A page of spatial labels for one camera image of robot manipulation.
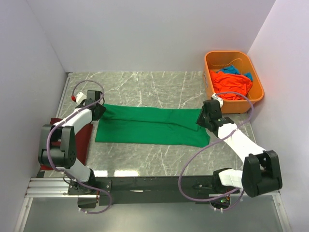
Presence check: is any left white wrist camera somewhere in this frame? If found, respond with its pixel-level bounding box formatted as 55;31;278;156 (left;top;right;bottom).
71;92;86;104

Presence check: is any blue t shirt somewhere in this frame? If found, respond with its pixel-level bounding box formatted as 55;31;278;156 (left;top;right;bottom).
217;65;253;81

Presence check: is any green t shirt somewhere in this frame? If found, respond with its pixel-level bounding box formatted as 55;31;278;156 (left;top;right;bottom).
95;104;210;147

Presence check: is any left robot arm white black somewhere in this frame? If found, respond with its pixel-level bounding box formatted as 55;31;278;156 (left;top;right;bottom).
38;90;106;194

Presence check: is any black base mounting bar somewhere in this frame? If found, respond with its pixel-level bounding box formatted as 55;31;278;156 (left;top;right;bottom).
68;175;234;208

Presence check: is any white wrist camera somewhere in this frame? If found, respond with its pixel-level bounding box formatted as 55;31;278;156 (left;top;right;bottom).
211;93;224;108
71;92;86;104

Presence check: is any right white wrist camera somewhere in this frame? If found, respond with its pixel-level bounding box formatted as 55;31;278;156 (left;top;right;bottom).
211;93;224;108

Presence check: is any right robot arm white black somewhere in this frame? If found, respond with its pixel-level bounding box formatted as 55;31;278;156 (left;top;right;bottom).
197;99;282;197

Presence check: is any orange plastic basket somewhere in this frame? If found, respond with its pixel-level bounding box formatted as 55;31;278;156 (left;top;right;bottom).
203;51;264;114

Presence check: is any folded dark red t shirt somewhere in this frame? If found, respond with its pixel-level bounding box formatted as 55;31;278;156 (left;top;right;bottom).
40;118;93;171

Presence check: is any orange t shirt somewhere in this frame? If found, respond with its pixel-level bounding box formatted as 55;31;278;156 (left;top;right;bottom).
210;70;253;101

